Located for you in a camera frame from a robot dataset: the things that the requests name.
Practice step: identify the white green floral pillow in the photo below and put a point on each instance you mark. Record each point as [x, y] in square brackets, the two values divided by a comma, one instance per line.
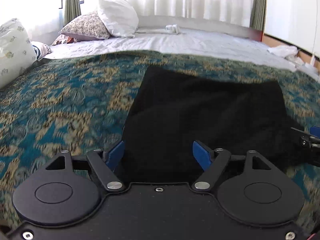
[17, 53]

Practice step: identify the white bed sheet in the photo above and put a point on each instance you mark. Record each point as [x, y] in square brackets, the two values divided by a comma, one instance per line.
[191, 42]

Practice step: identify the green right curtain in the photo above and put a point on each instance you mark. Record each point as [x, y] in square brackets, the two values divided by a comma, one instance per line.
[258, 15]

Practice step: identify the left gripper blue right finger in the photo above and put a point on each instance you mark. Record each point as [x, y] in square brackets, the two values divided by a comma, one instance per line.
[203, 154]

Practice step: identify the green left curtain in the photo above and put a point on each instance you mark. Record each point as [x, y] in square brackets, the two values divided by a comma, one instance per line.
[71, 10]

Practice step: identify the navy white striped cloth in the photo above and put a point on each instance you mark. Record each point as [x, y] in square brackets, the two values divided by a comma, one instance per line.
[41, 49]

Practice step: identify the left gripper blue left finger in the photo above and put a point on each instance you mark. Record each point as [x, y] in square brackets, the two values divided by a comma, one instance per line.
[113, 155]

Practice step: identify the green curtain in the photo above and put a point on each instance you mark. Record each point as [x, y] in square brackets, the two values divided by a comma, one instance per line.
[71, 10]
[258, 15]

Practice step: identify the purple floral pillow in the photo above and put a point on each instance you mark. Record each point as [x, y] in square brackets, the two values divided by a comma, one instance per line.
[88, 27]

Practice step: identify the black pants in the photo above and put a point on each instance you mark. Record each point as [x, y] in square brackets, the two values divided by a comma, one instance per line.
[172, 110]

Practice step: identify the white crumpled cloth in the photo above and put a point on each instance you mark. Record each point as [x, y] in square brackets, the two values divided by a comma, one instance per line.
[290, 53]

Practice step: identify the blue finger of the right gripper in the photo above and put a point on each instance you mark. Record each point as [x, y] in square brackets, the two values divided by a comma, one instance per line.
[315, 131]
[298, 132]

